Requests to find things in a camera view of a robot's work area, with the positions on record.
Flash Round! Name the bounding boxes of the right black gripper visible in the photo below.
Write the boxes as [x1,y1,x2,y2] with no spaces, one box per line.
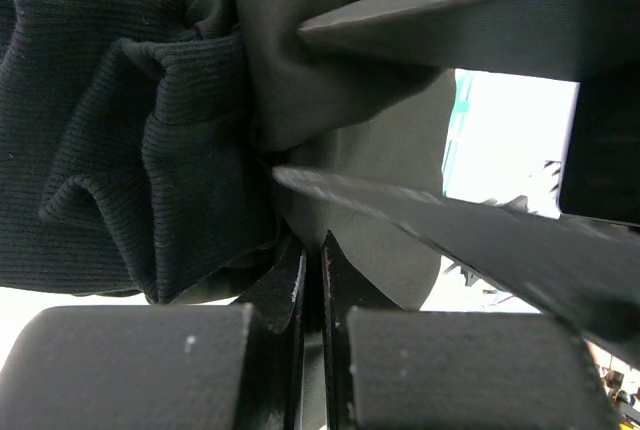
[558,79,639,227]

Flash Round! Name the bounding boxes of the teal plastic hanger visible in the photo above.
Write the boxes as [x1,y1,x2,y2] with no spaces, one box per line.
[442,69,474,193]

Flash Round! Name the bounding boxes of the black trousers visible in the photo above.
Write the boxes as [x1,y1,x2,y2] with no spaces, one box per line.
[0,0,476,430]

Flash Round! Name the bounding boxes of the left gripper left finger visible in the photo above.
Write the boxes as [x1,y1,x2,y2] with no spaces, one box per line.
[1,238,306,429]

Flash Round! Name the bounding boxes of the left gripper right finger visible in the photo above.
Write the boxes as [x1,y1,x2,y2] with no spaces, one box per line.
[322,235,619,429]

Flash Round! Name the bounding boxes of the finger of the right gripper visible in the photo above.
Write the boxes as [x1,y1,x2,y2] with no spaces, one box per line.
[273,166,639,366]
[299,0,639,82]

